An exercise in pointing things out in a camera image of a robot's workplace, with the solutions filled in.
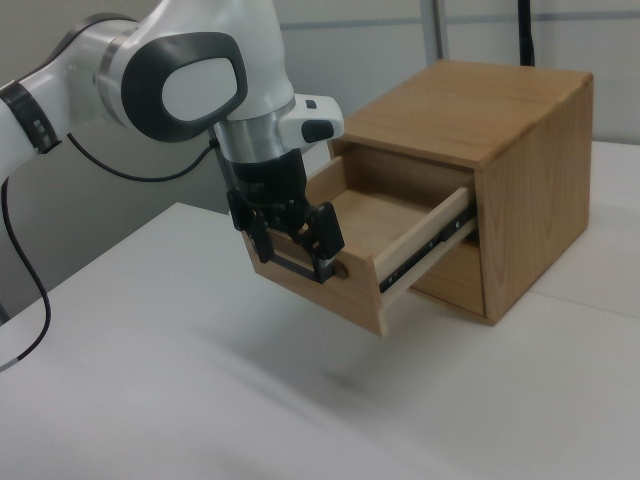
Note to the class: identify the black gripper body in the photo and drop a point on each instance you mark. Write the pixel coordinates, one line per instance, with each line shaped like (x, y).
(270, 177)

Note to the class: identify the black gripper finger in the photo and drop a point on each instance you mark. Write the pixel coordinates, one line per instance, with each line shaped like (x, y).
(327, 230)
(250, 220)

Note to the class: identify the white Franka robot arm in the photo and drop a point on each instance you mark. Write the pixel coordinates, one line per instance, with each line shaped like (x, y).
(200, 90)

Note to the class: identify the black metal drawer slide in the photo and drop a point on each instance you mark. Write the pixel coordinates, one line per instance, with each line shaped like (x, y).
(425, 247)

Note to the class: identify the wooden cabinet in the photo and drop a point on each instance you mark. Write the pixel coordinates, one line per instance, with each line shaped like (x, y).
(540, 200)

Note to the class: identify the black pole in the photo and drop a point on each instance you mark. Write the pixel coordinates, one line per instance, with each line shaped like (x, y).
(526, 45)

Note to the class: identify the grey partition post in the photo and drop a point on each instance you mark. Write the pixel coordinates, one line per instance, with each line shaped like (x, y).
(437, 30)

